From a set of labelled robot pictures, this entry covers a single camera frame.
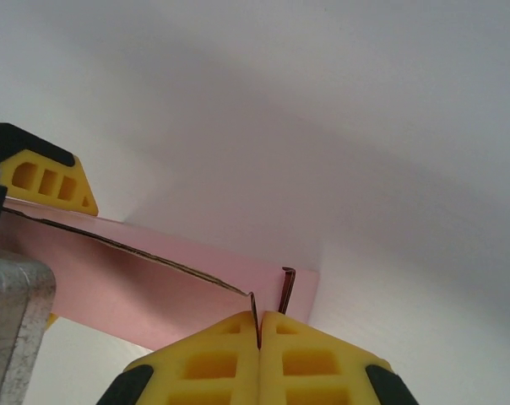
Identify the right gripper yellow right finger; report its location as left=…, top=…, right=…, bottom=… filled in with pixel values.
left=258, top=310, right=412, bottom=405

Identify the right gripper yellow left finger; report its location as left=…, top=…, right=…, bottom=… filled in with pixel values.
left=96, top=310, right=261, bottom=405

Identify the pink paper box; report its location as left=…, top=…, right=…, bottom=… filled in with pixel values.
left=0, top=197, right=322, bottom=354

